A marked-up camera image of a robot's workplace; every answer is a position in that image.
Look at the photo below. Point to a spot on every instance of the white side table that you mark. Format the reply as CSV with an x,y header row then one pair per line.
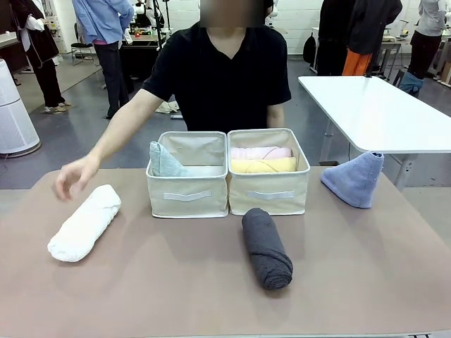
x,y
373,112

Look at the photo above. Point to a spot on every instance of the black office chair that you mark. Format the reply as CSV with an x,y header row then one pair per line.
x,y
81,47

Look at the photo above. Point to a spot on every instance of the bystander in grey shirt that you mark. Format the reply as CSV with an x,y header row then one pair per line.
x,y
426,38

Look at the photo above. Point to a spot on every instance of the beige cloth on floor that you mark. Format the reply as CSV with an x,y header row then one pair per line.
x,y
169,108

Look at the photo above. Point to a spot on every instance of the blue cone towel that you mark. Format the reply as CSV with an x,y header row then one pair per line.
x,y
356,179

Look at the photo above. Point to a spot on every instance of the bystander in black dress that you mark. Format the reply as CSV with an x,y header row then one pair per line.
x,y
38,45

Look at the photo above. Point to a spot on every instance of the white air purifier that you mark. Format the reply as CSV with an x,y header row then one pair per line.
x,y
14,116

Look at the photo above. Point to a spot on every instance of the black backpack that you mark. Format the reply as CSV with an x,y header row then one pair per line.
x,y
310,49

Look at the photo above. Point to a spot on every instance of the pink towel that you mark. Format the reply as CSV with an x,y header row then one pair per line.
x,y
257,153

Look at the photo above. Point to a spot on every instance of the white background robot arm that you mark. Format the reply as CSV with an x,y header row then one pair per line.
x,y
273,12

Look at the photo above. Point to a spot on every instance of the person in black polo shirt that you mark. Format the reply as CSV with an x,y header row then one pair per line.
x,y
225,77

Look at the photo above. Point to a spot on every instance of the bystander in blue shirt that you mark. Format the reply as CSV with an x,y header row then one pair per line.
x,y
105,28

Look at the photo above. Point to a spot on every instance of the white towel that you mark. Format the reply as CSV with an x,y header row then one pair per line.
x,y
84,225

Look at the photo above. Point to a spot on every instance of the person's left forearm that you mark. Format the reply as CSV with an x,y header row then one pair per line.
x,y
275,116

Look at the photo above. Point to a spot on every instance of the bystander with orange trousers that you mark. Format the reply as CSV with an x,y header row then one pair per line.
x,y
370,31

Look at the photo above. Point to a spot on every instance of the dark grey towel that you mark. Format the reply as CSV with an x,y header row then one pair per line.
x,y
266,246

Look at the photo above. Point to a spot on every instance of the blue bag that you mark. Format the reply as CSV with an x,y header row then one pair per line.
x,y
412,84

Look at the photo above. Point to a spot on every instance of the cream fabric storage bin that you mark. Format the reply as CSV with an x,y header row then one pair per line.
x,y
186,200
267,200

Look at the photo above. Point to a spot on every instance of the light teal cone towel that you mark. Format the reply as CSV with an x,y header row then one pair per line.
x,y
163,162

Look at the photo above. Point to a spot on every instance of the person's right forearm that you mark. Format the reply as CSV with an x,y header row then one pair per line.
x,y
123,123

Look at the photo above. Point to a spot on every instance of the yellow towel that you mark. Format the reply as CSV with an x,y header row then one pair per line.
x,y
264,166

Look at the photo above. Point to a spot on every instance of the person's right hand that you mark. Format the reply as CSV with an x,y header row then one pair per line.
x,y
79,176

